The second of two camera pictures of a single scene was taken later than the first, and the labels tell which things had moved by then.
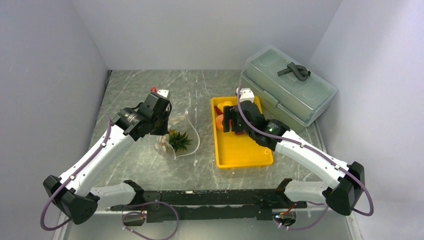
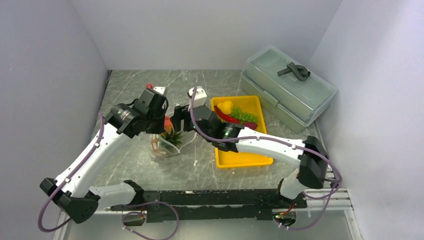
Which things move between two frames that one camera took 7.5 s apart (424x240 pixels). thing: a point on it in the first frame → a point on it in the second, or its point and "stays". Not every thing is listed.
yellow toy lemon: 221,105 stays
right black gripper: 229,113 → 182,113
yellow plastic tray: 235,151 stays
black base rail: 178,206 stays
